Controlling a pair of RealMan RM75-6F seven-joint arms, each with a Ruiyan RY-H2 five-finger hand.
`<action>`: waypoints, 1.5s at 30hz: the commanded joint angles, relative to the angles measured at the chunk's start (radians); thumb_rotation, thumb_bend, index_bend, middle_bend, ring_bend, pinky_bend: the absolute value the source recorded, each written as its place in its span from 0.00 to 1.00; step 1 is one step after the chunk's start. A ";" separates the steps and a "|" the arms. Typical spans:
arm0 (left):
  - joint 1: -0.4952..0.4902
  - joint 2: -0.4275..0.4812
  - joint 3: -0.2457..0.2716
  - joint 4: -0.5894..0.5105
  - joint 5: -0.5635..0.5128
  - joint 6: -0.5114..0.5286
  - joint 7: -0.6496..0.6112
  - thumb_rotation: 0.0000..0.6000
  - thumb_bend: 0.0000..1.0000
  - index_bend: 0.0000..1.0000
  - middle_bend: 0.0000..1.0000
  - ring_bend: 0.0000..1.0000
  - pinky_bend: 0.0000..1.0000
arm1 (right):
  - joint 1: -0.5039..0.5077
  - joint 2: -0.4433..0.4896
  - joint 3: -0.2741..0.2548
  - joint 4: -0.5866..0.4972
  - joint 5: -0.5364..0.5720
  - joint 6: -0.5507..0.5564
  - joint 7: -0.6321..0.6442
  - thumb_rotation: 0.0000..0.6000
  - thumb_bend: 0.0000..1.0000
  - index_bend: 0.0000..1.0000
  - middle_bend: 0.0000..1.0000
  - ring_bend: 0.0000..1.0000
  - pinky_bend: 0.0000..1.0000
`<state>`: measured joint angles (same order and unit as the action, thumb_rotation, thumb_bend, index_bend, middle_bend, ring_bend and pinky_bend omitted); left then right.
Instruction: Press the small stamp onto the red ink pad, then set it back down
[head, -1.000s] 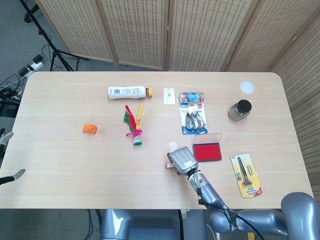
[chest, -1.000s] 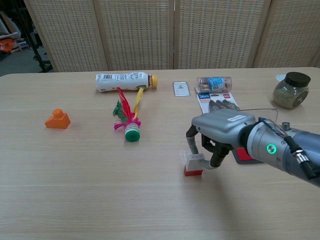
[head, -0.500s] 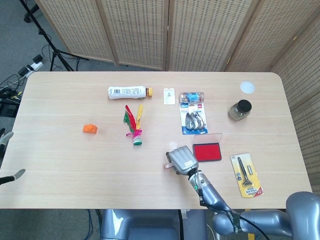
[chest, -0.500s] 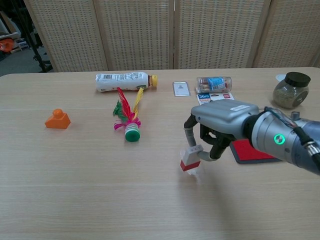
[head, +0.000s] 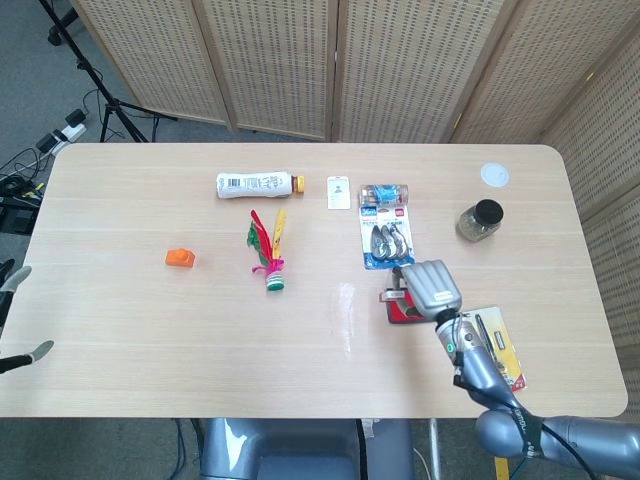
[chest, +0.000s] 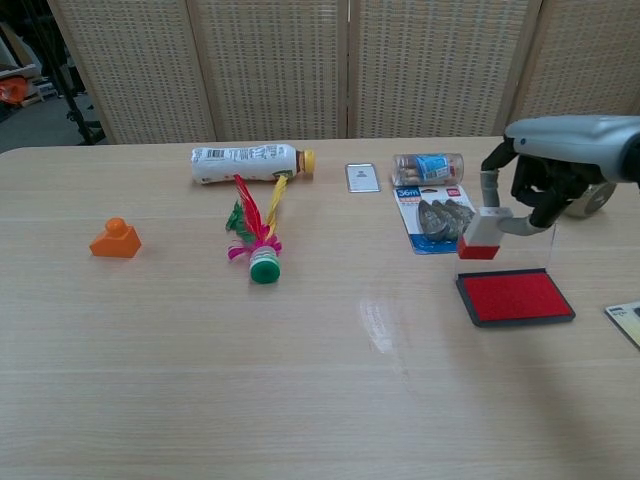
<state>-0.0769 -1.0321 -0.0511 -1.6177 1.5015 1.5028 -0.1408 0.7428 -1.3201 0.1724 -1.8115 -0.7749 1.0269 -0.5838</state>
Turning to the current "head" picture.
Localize blue tape roll package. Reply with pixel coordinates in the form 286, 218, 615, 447
358, 203, 417, 272

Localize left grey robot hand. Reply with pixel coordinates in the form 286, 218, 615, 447
0, 258, 56, 376

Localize black floor cables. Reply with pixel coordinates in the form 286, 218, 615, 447
0, 147, 54, 201

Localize white round disc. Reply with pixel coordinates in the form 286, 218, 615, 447
479, 161, 512, 189

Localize glass jar black lid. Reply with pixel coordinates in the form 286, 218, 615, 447
455, 198, 506, 244

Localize orange toy block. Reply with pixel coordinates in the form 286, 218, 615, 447
164, 247, 197, 268

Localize colourful feather shuttlecock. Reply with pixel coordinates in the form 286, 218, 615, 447
246, 208, 290, 294

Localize red ink pad clear lid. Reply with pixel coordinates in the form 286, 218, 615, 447
386, 268, 437, 326

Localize white power strip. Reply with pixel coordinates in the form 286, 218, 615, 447
35, 110, 88, 155

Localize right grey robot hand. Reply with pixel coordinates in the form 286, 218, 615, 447
391, 258, 464, 322

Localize grey robot torso base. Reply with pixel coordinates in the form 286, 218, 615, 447
198, 417, 417, 480

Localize black box on floor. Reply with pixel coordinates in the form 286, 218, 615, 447
0, 196, 37, 235

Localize black tripod stand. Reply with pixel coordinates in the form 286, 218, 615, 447
36, 0, 178, 144

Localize white drink bottle yellow cap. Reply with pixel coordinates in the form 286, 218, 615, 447
215, 170, 308, 201

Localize yellow pen card package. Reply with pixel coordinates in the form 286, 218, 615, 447
461, 305, 531, 397

